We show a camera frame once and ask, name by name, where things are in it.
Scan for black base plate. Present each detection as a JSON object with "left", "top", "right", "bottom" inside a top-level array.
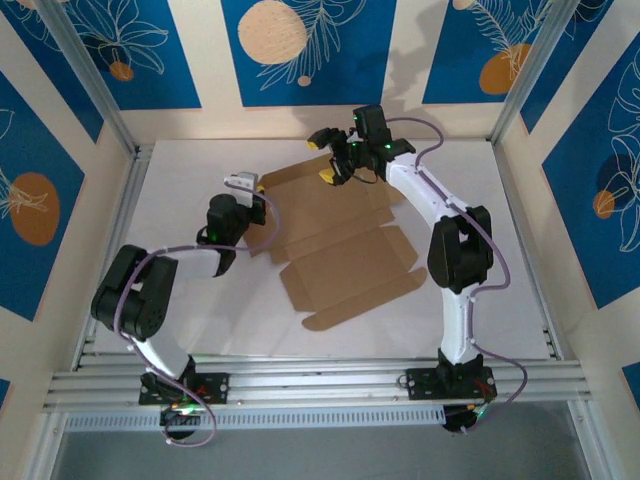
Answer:
[
  {"left": 405, "top": 366, "right": 497, "bottom": 403},
  {"left": 138, "top": 372, "right": 231, "bottom": 407}
]

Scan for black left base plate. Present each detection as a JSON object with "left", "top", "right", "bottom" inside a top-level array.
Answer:
[{"left": 138, "top": 372, "right": 231, "bottom": 407}]

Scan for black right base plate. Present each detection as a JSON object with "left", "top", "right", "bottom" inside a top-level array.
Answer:
[{"left": 405, "top": 366, "right": 497, "bottom": 403}]

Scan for brown cardboard box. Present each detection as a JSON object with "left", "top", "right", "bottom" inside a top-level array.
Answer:
[{"left": 248, "top": 152, "right": 428, "bottom": 332}]

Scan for aluminium frame side rail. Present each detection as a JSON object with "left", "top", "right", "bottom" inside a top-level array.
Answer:
[
  {"left": 492, "top": 142, "right": 566, "bottom": 361},
  {"left": 72, "top": 144, "right": 154, "bottom": 371}
]

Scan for aluminium frame cross rail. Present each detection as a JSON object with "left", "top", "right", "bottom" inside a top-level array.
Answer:
[{"left": 42, "top": 357, "right": 586, "bottom": 414}]

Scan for aluminium frame post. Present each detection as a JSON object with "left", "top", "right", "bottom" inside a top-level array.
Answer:
[
  {"left": 489, "top": 0, "right": 576, "bottom": 146},
  {"left": 37, "top": 0, "right": 139, "bottom": 156}
]

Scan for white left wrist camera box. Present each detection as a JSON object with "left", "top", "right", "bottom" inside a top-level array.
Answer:
[{"left": 223, "top": 171, "right": 257, "bottom": 207}]

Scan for grey slotted cable duct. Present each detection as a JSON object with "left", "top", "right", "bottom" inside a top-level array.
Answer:
[{"left": 63, "top": 404, "right": 446, "bottom": 432}]

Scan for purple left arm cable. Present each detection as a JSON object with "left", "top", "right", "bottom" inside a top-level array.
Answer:
[{"left": 112, "top": 192, "right": 281, "bottom": 448}]

